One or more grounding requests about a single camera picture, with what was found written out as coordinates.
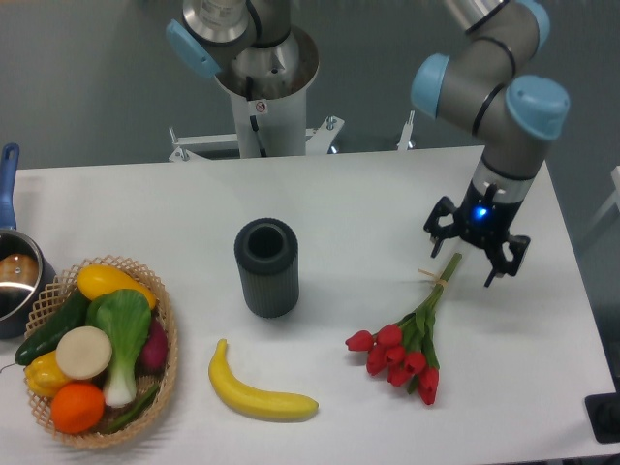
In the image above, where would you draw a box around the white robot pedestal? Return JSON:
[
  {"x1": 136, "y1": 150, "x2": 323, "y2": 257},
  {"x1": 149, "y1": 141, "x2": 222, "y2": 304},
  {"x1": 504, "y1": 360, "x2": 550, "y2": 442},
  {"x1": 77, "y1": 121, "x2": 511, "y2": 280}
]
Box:
[{"x1": 168, "y1": 81, "x2": 417, "y2": 163}]

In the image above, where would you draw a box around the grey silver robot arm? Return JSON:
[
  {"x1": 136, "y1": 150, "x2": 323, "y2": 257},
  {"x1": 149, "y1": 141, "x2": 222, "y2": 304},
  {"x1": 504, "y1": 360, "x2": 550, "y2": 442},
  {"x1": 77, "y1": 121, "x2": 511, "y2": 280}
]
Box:
[{"x1": 166, "y1": 1, "x2": 570, "y2": 277}]

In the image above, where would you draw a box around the yellow banana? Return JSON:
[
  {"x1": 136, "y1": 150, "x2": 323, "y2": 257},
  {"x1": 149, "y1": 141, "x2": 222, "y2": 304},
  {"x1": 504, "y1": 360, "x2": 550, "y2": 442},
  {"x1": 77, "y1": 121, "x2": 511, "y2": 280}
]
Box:
[{"x1": 208, "y1": 339, "x2": 319, "y2": 421}]

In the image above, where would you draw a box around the yellow squash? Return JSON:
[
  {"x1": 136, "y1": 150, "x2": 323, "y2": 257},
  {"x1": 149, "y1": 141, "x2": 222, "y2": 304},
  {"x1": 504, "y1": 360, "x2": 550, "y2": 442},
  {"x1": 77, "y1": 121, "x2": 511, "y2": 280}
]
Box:
[{"x1": 77, "y1": 264, "x2": 157, "y2": 310}]

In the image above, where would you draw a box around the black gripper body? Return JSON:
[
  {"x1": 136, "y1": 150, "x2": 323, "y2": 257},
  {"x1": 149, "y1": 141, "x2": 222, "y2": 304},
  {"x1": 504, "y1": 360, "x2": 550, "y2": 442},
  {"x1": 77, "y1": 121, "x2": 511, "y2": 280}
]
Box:
[{"x1": 454, "y1": 182, "x2": 526, "y2": 257}]

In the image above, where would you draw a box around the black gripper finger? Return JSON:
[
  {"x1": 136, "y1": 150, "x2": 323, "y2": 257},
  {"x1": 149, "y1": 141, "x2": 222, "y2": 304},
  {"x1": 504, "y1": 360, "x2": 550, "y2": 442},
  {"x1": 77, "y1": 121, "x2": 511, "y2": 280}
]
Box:
[
  {"x1": 483, "y1": 234, "x2": 531, "y2": 288},
  {"x1": 423, "y1": 196, "x2": 460, "y2": 258}
]

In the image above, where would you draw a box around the yellow bell pepper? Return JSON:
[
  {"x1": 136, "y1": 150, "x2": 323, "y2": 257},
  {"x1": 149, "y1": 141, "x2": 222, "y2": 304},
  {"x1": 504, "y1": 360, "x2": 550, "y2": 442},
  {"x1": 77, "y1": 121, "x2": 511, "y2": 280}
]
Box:
[{"x1": 24, "y1": 351, "x2": 73, "y2": 398}]

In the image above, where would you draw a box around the red tulip bouquet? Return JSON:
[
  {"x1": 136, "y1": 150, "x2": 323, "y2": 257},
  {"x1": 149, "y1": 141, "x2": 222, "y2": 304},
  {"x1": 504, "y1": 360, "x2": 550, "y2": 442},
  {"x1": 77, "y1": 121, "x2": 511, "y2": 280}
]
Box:
[{"x1": 345, "y1": 253, "x2": 462, "y2": 406}]

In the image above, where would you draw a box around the dark grey ribbed vase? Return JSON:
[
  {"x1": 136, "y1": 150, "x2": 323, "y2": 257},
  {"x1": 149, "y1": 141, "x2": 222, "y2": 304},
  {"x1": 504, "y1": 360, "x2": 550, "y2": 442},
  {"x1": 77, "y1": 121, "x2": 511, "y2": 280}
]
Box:
[{"x1": 233, "y1": 218, "x2": 299, "y2": 319}]

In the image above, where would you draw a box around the green bean pod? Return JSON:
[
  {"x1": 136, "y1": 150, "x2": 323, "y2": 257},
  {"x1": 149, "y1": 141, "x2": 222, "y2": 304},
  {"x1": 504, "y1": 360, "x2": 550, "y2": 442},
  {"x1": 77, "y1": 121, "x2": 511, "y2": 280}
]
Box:
[{"x1": 102, "y1": 385, "x2": 160, "y2": 434}]

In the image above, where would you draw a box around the black device at edge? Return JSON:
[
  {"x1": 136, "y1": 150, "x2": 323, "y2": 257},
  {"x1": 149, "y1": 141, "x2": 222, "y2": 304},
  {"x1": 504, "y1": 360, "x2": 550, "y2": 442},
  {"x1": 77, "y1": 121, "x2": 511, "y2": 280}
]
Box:
[{"x1": 584, "y1": 392, "x2": 619, "y2": 444}]

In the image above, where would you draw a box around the purple red onion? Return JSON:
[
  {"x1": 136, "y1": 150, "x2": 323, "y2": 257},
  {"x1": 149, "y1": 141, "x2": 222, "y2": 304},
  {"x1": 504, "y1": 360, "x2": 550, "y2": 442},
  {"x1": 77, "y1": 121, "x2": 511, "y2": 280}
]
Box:
[{"x1": 139, "y1": 319, "x2": 168, "y2": 372}]

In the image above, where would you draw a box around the blue handled saucepan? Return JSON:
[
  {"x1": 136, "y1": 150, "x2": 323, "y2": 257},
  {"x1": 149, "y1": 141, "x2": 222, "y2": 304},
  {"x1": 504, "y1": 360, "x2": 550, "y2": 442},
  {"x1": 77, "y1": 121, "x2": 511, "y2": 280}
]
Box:
[{"x1": 1, "y1": 142, "x2": 55, "y2": 339}]

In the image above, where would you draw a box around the green bok choy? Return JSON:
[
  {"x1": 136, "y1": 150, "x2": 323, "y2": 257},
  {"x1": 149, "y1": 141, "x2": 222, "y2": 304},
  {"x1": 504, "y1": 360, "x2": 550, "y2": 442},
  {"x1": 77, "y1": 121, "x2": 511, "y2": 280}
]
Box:
[{"x1": 86, "y1": 289, "x2": 151, "y2": 408}]

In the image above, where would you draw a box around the white furniture leg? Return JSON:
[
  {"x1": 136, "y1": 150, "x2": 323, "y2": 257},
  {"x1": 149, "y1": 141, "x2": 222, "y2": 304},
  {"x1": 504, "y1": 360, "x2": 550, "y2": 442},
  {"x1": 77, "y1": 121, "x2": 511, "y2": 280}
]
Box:
[{"x1": 576, "y1": 166, "x2": 619, "y2": 248}]

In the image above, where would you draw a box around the orange fruit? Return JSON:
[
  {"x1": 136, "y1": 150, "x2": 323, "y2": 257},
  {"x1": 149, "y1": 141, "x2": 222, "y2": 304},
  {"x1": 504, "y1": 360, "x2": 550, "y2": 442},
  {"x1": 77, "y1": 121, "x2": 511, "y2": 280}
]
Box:
[{"x1": 50, "y1": 382, "x2": 106, "y2": 434}]

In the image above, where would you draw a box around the woven wicker basket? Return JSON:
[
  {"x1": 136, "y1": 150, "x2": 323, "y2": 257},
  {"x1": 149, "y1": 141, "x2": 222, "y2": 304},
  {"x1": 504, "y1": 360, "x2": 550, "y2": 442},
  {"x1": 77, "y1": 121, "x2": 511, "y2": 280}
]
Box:
[{"x1": 25, "y1": 256, "x2": 178, "y2": 450}]

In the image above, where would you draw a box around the beige round disc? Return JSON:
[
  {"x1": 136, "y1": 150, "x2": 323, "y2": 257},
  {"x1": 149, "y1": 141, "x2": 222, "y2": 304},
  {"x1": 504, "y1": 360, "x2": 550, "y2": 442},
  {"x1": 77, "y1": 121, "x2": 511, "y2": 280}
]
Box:
[{"x1": 55, "y1": 326, "x2": 112, "y2": 380}]

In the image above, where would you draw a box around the dark green cucumber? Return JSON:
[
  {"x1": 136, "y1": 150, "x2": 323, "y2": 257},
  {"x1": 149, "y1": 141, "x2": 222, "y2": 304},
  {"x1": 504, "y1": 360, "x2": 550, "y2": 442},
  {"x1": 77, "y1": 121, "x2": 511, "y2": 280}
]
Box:
[{"x1": 15, "y1": 290, "x2": 90, "y2": 366}]

